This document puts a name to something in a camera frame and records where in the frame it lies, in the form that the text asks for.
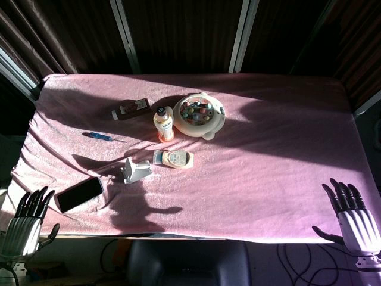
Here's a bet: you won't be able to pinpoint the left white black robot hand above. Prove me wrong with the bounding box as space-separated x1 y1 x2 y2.
0 186 60 260

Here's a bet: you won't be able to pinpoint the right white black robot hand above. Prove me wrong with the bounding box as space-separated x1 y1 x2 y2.
311 178 381 259

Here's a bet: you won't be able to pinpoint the black smartphone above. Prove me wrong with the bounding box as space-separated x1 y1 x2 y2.
55 176 104 213

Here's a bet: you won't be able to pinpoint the white phone stand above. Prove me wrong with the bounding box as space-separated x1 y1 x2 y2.
120 157 154 184

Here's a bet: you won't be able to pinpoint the pink tablecloth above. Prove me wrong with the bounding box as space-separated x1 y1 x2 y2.
0 73 381 244

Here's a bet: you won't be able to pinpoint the brown bottle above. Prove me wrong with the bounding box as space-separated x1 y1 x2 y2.
111 97 151 121

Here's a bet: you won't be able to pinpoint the cream bottle with blue label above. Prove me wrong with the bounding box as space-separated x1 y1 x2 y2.
152 149 195 170

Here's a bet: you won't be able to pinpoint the black chair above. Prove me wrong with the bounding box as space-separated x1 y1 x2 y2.
126 239 252 286

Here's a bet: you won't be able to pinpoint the cream bottle with black cap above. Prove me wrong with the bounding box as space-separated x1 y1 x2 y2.
153 106 175 143

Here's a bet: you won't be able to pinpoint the dark brown curtain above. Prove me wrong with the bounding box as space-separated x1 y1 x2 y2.
327 0 381 102
0 0 133 86

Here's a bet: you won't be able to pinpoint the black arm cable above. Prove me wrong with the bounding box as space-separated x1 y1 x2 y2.
0 262 20 286

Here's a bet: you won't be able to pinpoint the black floor cables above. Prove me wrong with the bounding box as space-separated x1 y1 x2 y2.
276 243 358 286

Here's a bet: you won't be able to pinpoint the silver metal frame post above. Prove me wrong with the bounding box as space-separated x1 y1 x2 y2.
352 95 381 117
0 47 41 102
228 0 260 74
109 0 141 74

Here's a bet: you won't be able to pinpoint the blue handled screwdriver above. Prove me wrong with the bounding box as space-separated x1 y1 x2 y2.
82 132 127 144

